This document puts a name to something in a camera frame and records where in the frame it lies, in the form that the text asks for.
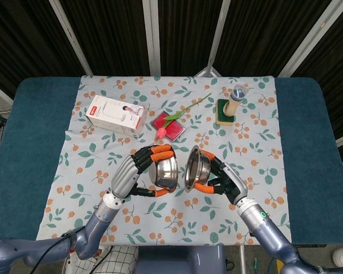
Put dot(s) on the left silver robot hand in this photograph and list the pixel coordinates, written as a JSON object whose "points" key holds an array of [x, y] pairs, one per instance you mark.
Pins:
{"points": [[125, 177]]}

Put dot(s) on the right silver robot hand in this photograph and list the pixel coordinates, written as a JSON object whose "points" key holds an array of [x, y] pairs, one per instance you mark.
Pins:
{"points": [[234, 182]]}

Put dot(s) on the steel bowl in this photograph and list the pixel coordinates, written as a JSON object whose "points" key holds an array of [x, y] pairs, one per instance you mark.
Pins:
{"points": [[195, 168], [165, 171]]}

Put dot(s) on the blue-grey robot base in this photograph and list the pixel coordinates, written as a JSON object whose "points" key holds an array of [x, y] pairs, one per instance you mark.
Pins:
{"points": [[180, 261]]}

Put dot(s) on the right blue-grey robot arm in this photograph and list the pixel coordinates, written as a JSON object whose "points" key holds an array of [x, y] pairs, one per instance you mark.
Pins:
{"points": [[268, 231]]}

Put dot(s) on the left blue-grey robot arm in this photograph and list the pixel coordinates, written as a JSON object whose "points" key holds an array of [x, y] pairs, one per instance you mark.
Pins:
{"points": [[97, 225]]}

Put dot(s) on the white cardboard product box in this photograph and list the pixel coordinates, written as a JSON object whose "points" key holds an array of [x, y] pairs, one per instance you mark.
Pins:
{"points": [[114, 115]]}

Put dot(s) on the floral print tablecloth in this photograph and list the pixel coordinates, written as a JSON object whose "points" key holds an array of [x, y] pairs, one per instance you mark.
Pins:
{"points": [[174, 222]]}

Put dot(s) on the yellow green scrub sponge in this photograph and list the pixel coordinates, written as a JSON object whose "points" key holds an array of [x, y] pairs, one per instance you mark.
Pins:
{"points": [[220, 114]]}

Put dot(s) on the pink artificial tulip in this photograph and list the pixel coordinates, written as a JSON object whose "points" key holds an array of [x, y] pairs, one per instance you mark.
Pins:
{"points": [[161, 132]]}

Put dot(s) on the red square ink pad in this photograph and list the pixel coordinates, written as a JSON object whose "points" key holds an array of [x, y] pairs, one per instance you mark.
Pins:
{"points": [[175, 128]]}

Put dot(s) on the metal table leg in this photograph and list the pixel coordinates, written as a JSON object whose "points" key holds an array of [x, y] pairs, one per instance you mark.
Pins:
{"points": [[242, 259]]}

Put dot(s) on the white black checkered bag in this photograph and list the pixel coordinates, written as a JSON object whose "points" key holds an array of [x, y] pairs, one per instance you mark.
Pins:
{"points": [[120, 261]]}

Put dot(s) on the teal table cover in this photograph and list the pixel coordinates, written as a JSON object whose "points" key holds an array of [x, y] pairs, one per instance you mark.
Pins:
{"points": [[31, 128]]}

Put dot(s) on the grey metal stand foot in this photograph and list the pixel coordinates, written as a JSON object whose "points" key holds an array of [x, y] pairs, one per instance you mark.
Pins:
{"points": [[207, 72]]}

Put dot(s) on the white partition frame post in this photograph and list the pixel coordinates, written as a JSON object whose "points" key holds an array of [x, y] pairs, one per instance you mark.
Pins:
{"points": [[218, 34], [308, 40], [71, 40], [152, 37]]}

